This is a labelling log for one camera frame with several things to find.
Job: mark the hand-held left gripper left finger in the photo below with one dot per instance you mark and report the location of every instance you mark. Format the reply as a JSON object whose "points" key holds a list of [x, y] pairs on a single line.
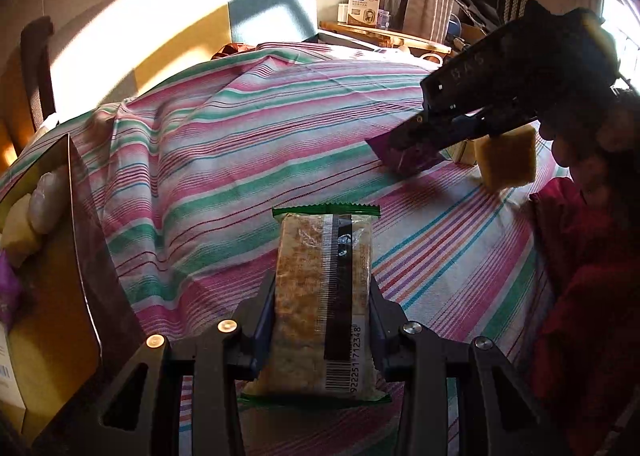
{"points": [[262, 336]]}

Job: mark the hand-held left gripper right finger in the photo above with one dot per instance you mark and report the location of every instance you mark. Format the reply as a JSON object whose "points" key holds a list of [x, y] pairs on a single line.
{"points": [[377, 336]]}

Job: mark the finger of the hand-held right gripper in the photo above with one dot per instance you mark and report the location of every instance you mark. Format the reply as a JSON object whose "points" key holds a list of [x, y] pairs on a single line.
{"points": [[487, 125], [425, 132]]}

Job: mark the purple snack packet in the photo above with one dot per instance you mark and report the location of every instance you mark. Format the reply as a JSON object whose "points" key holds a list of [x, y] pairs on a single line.
{"points": [[7, 291], [407, 162]]}

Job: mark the yellow cake block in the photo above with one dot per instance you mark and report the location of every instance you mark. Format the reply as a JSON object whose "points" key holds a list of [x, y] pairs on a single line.
{"points": [[20, 233], [507, 161]]}

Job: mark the green-edged cracker packet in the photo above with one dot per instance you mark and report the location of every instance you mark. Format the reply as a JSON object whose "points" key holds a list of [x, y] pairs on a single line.
{"points": [[310, 286]]}

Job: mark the dark box with gold interior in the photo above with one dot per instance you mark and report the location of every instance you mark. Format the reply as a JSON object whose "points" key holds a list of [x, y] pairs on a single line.
{"points": [[60, 336]]}

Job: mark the white ball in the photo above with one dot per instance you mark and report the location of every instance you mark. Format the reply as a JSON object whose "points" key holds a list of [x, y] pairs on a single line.
{"points": [[47, 203]]}

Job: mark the white printed ointment box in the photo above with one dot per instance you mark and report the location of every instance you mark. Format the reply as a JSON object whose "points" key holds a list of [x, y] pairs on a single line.
{"points": [[10, 376]]}

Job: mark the striped knit cloth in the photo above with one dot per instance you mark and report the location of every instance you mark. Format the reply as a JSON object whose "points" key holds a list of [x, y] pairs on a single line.
{"points": [[515, 1]]}

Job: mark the wooden desk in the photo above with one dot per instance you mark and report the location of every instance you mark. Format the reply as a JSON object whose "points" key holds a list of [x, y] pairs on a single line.
{"points": [[400, 39]]}

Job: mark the white carton with picture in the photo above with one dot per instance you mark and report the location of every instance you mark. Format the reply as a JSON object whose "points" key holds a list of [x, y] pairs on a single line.
{"points": [[364, 6]]}

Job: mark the small white jar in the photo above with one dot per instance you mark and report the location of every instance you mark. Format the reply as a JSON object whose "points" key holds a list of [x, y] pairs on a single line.
{"points": [[343, 14]]}

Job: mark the striped bed sheet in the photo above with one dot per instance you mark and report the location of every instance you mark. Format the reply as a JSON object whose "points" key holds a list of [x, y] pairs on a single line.
{"points": [[250, 136]]}

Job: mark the person's red clothing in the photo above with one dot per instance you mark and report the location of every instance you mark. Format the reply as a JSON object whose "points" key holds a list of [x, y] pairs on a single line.
{"points": [[585, 286]]}

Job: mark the brown crumpled cloth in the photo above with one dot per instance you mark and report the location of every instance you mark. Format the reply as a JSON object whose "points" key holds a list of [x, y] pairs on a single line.
{"points": [[232, 50]]}

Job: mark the cream and teal headboard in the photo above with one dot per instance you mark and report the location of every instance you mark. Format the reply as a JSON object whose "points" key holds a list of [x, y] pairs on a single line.
{"points": [[175, 26]]}

